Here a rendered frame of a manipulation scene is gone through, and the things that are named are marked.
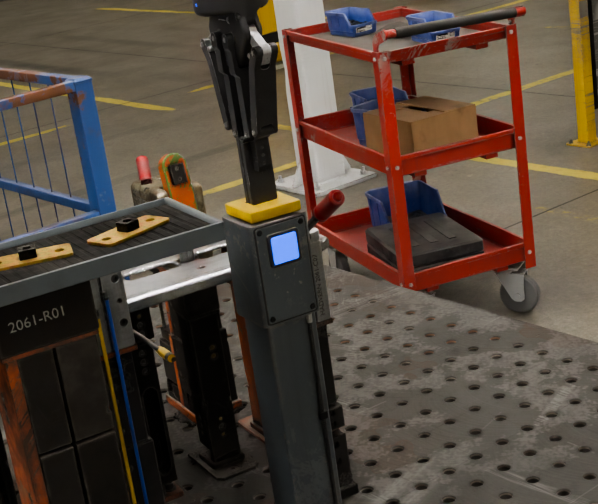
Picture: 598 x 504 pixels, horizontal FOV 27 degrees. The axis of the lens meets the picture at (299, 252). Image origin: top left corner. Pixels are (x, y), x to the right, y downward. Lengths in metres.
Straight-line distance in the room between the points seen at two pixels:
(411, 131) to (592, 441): 2.06
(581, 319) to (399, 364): 1.97
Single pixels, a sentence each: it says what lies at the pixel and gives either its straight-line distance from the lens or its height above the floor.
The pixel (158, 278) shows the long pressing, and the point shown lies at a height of 1.00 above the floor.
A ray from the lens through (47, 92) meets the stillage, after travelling 3.54.
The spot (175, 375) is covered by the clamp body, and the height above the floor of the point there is 0.76.
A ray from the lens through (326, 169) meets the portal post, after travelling 5.61.
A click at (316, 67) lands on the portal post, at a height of 0.54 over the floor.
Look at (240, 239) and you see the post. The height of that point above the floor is 1.12.
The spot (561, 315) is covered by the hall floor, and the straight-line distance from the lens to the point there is 3.95.
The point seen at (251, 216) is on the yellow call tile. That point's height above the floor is 1.15.
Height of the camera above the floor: 1.51
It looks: 18 degrees down
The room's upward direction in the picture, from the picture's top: 8 degrees counter-clockwise
